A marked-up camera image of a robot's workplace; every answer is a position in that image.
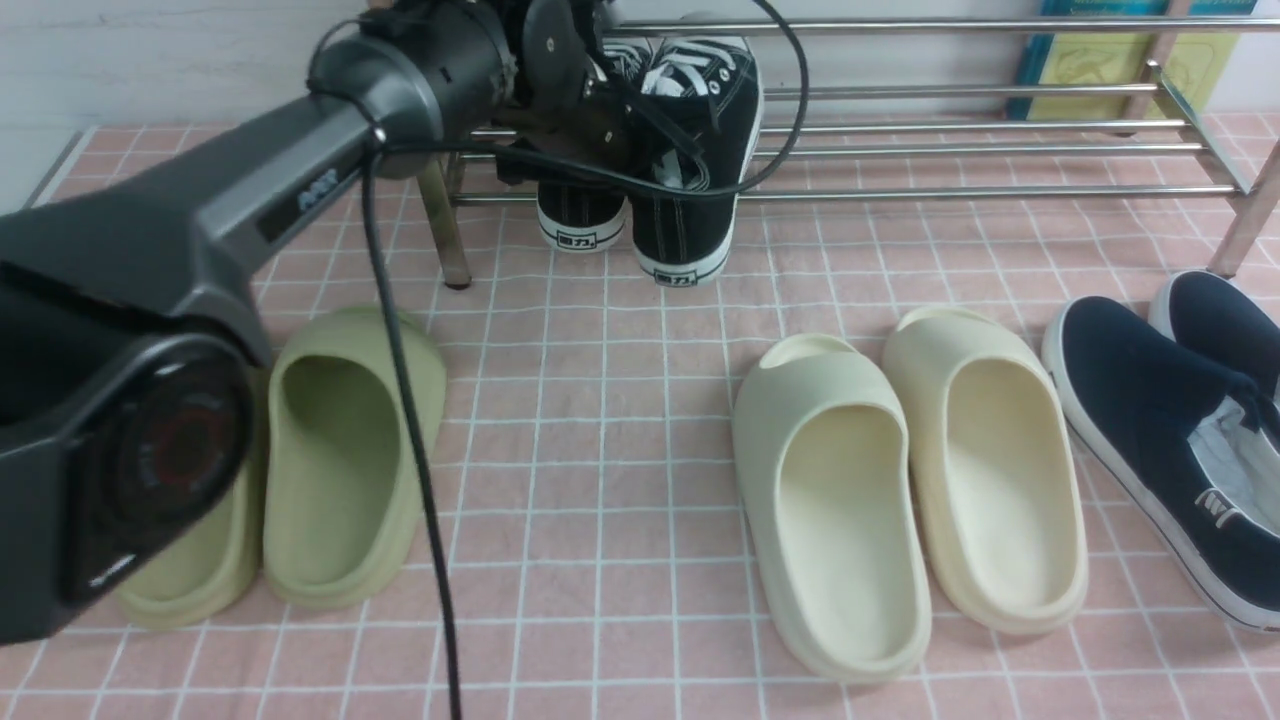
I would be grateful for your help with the black canvas sneaker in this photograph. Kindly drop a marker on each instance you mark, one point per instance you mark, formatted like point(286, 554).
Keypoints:
point(710, 87)
point(586, 220)

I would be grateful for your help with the teal yellow book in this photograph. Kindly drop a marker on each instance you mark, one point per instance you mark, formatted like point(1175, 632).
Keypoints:
point(1196, 64)

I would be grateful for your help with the steel shoe rack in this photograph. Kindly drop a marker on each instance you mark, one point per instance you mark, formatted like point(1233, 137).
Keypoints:
point(1157, 121)

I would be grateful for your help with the left green slide slipper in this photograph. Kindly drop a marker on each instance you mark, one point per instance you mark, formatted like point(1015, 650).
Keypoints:
point(213, 564)

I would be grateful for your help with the navy slip-on shoe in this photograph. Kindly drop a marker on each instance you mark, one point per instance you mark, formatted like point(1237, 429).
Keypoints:
point(1210, 316)
point(1194, 444)

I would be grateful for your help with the green slide slipper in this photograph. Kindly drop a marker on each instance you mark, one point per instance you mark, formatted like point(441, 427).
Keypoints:
point(213, 564)
point(343, 497)

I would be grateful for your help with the pink grid tablecloth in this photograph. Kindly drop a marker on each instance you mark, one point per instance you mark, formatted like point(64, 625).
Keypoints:
point(598, 552)

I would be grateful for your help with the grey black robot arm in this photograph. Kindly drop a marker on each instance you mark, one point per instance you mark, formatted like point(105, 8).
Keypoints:
point(129, 326)

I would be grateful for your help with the right green slide slipper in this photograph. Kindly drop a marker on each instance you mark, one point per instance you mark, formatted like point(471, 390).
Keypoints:
point(343, 497)

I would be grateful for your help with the left cream slide slipper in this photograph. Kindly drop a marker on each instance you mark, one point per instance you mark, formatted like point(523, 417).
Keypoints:
point(820, 445)

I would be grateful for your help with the right cream slide slipper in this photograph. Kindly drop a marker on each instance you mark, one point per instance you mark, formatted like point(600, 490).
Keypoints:
point(992, 468)

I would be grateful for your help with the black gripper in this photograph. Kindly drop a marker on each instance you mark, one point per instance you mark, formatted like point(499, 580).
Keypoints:
point(570, 101)

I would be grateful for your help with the cream slide slipper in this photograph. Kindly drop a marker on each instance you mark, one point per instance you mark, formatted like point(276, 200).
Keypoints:
point(820, 445)
point(992, 468)

